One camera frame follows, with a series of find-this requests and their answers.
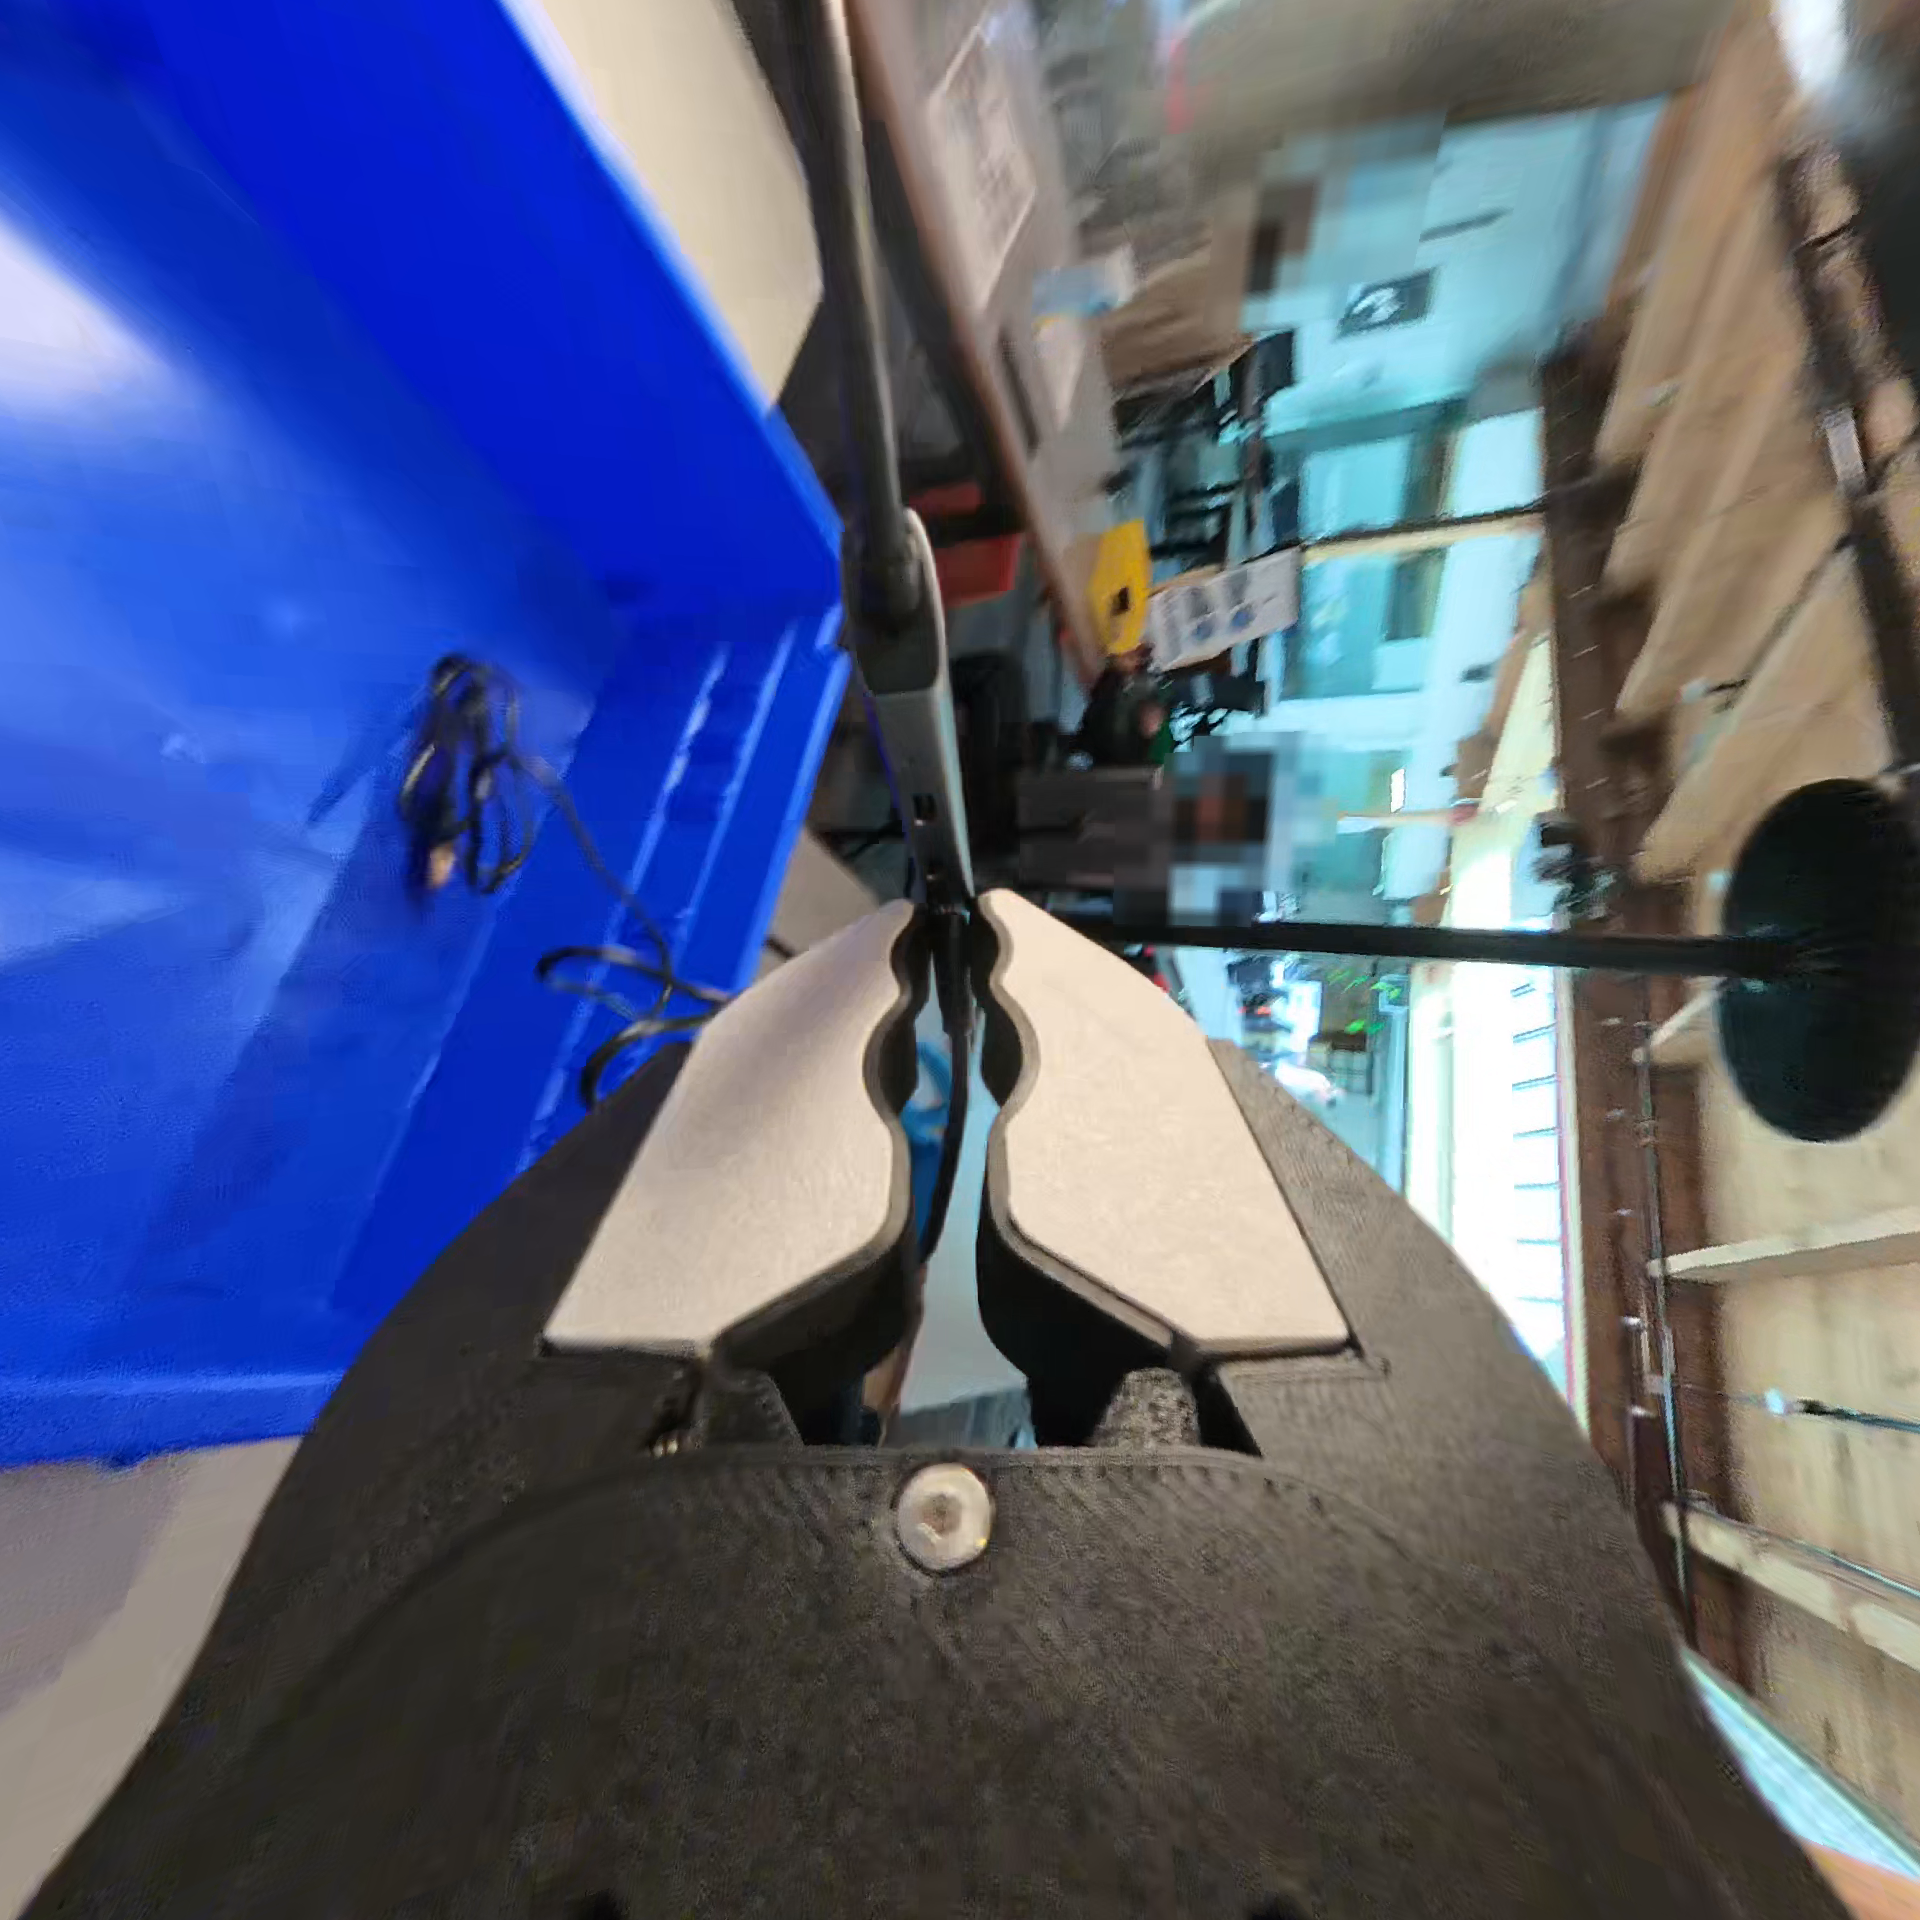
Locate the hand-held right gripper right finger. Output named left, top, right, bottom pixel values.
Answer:
left=974, top=885, right=1356, bottom=1360

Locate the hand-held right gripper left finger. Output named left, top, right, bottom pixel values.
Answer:
left=539, top=898, right=918, bottom=1360

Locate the black usb-c cable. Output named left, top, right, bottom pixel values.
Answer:
left=393, top=652, right=981, bottom=1263

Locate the blue plastic bin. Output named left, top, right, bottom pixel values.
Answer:
left=0, top=0, right=854, bottom=1473

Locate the white notice sheet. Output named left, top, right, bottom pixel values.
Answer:
left=1146, top=545, right=1304, bottom=675

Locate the yellow sign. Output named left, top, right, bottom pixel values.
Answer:
left=1086, top=518, right=1155, bottom=657

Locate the black round-base stand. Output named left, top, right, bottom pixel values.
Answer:
left=1110, top=777, right=1920, bottom=1146

